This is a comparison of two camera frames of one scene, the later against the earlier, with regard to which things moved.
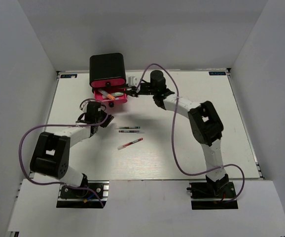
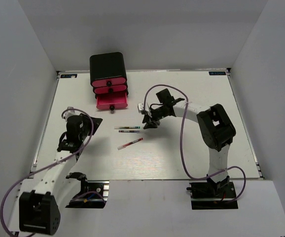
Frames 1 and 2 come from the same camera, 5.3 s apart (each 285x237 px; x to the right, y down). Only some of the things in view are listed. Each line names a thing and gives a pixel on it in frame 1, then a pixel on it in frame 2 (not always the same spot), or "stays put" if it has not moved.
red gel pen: [126, 145] stays put
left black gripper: [109, 118] → [96, 122]
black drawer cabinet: [107, 66] stays put
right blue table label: [217, 73] stays put
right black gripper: [133, 92] → [150, 123]
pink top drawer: [113, 82] stays put
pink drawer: [99, 97] → [110, 89]
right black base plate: [213, 195] stays put
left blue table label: [68, 75] stays put
